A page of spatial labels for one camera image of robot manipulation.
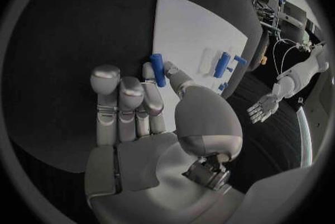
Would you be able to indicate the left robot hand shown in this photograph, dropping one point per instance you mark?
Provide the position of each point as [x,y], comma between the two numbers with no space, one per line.
[263,107]

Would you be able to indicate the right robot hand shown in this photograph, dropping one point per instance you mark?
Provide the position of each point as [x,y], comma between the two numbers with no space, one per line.
[146,165]

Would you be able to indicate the small orange object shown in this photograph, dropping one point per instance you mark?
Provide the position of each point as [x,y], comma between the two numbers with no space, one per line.
[263,60]

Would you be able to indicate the white task board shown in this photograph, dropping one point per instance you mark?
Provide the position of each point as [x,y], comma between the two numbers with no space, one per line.
[193,35]

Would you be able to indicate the small blue peg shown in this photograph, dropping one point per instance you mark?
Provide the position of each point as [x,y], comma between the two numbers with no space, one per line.
[230,69]

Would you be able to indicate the blue long cylinder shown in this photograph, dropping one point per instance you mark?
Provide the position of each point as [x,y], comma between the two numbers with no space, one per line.
[222,64]
[157,69]

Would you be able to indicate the blue plug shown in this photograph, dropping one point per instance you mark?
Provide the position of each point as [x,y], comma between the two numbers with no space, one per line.
[223,86]

